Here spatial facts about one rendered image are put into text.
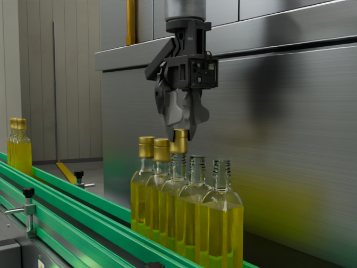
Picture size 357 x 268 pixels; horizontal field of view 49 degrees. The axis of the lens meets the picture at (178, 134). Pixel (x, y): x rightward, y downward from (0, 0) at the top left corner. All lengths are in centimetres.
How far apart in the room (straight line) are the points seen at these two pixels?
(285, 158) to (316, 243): 15
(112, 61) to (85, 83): 675
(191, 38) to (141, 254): 41
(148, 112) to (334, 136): 59
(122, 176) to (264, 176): 61
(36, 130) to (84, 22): 224
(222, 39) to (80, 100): 719
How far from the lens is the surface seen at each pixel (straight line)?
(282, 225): 75
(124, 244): 85
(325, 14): 70
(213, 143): 85
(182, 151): 73
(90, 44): 808
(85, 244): 84
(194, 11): 71
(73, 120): 796
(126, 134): 122
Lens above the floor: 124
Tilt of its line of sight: 5 degrees down
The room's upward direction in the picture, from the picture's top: straight up
